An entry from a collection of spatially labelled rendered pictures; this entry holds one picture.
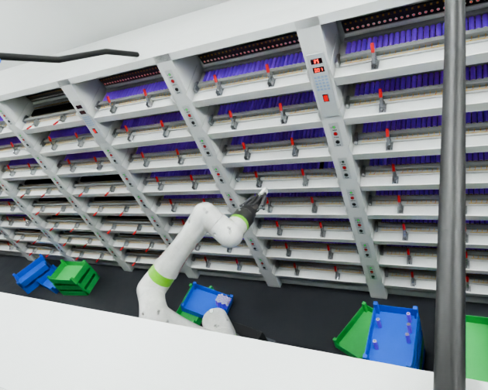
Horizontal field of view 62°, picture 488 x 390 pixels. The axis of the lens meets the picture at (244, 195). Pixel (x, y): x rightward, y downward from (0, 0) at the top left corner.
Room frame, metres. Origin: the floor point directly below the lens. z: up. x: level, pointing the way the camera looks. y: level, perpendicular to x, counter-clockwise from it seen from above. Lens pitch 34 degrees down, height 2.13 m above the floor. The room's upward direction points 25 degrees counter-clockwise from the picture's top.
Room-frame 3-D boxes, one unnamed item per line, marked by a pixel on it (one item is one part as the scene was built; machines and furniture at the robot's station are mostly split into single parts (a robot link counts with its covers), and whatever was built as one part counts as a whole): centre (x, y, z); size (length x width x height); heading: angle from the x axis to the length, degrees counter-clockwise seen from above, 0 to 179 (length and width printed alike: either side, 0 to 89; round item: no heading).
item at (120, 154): (2.44, 0.57, 0.85); 0.20 x 0.09 x 1.70; 142
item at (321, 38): (1.58, -0.54, 0.85); 0.20 x 0.09 x 1.70; 142
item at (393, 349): (1.04, -0.34, 0.36); 0.30 x 0.20 x 0.08; 142
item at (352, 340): (1.32, -0.29, 0.04); 0.30 x 0.20 x 0.08; 118
